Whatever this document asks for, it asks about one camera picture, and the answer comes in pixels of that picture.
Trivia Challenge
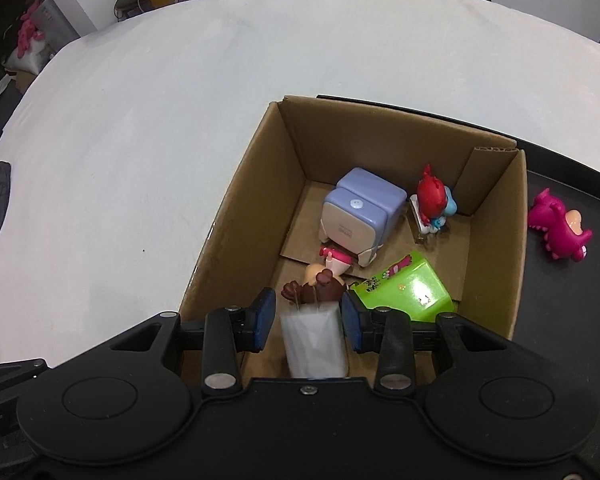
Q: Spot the white bag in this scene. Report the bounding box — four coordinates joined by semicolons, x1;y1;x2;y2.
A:
2;40;56;73

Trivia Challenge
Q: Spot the pink monster toy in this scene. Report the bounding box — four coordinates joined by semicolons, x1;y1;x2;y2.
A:
526;187;594;261

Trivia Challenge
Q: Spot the cardboard box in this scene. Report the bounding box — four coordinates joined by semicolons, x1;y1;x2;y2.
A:
179;95;528;386

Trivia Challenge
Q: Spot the small white box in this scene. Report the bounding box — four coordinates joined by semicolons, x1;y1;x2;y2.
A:
280;304;350;379

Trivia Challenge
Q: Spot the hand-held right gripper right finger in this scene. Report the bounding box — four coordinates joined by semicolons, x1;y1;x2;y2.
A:
341;291;511;397

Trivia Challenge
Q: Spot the purple and beige toy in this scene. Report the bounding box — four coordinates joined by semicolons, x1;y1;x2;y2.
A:
321;167;408;268

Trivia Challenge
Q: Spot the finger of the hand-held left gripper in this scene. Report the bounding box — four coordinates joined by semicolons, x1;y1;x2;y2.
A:
0;358;50;383

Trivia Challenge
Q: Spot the brown haired doll figure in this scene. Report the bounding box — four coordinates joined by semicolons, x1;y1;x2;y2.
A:
281;246;353;307

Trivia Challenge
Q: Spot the black tray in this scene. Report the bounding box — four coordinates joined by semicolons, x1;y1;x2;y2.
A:
316;94;600;480

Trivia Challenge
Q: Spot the round dark stool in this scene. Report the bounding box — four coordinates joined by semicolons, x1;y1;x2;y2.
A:
114;0;231;23

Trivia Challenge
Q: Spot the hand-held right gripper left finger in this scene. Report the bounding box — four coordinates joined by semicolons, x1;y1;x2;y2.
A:
109;287;277;397

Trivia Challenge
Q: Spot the pink plush toy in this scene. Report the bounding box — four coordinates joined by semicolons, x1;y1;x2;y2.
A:
17;0;46;58

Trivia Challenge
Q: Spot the green toy cup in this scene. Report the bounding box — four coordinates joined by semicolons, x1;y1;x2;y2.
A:
349;252;455;323

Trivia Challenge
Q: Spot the clear plastic bin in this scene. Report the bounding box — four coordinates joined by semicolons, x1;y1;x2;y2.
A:
32;0;81;48

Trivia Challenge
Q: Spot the red haired blue figure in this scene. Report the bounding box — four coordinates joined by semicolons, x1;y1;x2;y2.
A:
409;163;458;247

